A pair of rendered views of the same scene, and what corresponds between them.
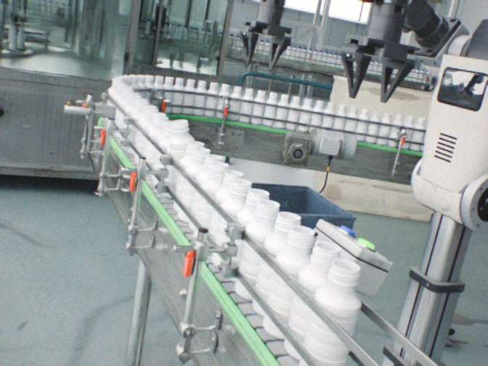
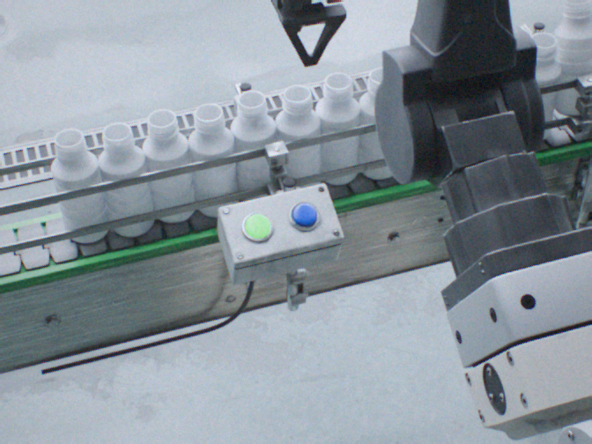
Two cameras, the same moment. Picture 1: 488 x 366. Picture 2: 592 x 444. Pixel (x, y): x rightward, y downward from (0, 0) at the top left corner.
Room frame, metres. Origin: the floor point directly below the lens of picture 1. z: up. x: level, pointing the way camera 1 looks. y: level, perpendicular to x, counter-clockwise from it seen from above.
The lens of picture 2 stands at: (1.11, -1.15, 2.06)
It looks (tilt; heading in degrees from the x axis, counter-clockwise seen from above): 45 degrees down; 98
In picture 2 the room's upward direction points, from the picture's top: 1 degrees counter-clockwise
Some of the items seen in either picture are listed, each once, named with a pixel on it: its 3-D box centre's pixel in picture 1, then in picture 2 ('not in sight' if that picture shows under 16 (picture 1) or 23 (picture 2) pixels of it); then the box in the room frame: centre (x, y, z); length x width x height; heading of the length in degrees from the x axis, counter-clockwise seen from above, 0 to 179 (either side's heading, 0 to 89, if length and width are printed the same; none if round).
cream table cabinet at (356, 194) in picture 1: (381, 148); not in sight; (5.54, -1.26, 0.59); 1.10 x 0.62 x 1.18; 97
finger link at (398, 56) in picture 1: (383, 74); (306, 21); (0.99, -0.20, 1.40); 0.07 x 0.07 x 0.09; 23
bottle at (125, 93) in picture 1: (125, 114); not in sight; (1.96, 0.45, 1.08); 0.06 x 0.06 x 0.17
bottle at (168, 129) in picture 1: (168, 157); not in sight; (1.43, 0.20, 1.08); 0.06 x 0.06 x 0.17
